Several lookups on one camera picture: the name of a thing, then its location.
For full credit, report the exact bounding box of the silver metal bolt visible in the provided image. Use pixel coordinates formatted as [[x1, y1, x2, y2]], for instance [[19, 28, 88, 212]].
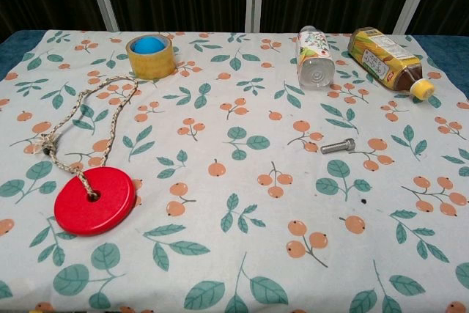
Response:
[[320, 138, 357, 155]]

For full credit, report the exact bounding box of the yellow packing tape roll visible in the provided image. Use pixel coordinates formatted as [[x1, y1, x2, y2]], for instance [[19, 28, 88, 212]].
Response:
[[125, 34, 177, 80]]

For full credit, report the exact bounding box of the braided beige rope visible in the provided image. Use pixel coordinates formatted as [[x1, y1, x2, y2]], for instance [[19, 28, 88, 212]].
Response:
[[37, 76, 139, 197]]

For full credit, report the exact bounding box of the floral printed tablecloth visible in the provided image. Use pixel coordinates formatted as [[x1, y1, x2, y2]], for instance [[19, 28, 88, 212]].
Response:
[[0, 30, 469, 313]]

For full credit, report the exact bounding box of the blue ball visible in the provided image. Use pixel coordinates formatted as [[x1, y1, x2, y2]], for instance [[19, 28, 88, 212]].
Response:
[[131, 36, 166, 55]]

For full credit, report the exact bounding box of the clear empty plastic bottle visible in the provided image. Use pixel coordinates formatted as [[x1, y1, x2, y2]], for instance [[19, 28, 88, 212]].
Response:
[[295, 25, 336, 90]]

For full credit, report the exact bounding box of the red wooden disc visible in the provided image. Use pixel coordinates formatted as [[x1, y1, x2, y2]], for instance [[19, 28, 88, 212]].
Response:
[[53, 166, 137, 237]]

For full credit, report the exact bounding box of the yellow-capped tea bottle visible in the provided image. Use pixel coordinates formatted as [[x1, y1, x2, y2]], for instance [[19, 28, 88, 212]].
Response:
[[347, 26, 436, 101]]

